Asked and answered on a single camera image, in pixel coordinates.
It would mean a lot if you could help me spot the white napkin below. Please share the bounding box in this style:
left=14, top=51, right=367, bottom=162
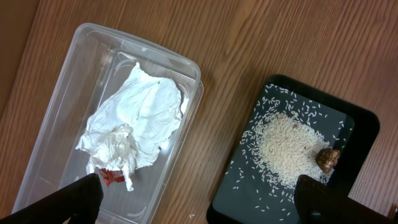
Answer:
left=76, top=64, right=183, bottom=191

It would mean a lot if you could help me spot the brown food scrap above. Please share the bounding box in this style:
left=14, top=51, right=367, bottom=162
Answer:
left=315, top=148, right=340, bottom=174

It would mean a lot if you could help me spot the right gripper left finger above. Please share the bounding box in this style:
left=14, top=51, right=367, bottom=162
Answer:
left=1, top=174, right=103, bottom=224

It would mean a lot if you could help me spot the red snack wrapper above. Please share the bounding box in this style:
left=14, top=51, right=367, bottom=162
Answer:
left=99, top=169, right=125, bottom=187

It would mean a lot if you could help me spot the black tray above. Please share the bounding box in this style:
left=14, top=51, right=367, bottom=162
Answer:
left=206, top=75, right=380, bottom=223

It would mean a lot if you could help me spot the pile of rice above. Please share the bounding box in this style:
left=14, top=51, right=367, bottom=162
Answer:
left=226, top=83, right=354, bottom=222

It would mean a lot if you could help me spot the clear plastic bin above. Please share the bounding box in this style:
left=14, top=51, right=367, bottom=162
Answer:
left=13, top=23, right=204, bottom=223

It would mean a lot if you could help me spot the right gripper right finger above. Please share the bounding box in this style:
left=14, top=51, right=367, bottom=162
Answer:
left=294, top=175, right=395, bottom=224

